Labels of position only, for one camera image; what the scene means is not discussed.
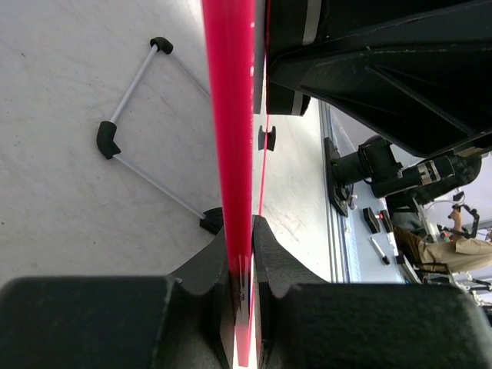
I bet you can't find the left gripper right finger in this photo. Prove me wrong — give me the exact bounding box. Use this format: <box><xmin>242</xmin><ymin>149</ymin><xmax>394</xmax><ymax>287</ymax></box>
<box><xmin>253</xmin><ymin>216</ymin><xmax>491</xmax><ymax>368</ymax></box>

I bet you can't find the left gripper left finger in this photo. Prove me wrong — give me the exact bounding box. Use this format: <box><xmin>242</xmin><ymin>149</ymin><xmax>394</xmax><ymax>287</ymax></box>
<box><xmin>1</xmin><ymin>234</ymin><xmax>234</xmax><ymax>368</ymax></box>

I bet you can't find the pink framed whiteboard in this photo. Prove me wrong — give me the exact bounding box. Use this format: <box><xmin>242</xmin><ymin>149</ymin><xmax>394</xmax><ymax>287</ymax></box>
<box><xmin>202</xmin><ymin>1</ymin><xmax>266</xmax><ymax>367</ymax></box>

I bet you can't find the person in beige shirt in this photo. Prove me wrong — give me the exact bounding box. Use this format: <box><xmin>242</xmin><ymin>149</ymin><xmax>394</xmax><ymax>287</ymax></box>
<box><xmin>391</xmin><ymin>213</ymin><xmax>491</xmax><ymax>274</ymax></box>

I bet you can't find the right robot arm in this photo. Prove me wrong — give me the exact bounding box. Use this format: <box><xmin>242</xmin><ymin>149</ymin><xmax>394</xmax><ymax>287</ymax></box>
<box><xmin>266</xmin><ymin>1</ymin><xmax>491</xmax><ymax>197</ymax></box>

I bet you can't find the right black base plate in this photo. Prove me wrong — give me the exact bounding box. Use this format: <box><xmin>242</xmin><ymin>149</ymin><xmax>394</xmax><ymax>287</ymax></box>
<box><xmin>324</xmin><ymin>137</ymin><xmax>350</xmax><ymax>217</ymax></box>

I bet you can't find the marker pen on floor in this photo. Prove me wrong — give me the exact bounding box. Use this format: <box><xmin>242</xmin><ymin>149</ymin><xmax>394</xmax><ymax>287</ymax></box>
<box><xmin>369</xmin><ymin>237</ymin><xmax>391</xmax><ymax>265</ymax></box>

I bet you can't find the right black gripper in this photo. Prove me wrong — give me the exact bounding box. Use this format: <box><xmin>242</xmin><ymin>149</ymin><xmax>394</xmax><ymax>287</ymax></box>
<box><xmin>265</xmin><ymin>1</ymin><xmax>491</xmax><ymax>158</ymax></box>

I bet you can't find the whiteboard wire stand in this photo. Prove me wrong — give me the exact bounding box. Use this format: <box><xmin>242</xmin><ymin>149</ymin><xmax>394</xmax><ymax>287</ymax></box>
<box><xmin>96</xmin><ymin>37</ymin><xmax>223</xmax><ymax>234</ymax></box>

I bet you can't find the black eraser on floor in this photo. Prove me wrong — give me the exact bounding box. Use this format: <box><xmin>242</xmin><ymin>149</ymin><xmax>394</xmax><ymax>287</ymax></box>
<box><xmin>362</xmin><ymin>208</ymin><xmax>381</xmax><ymax>234</ymax></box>

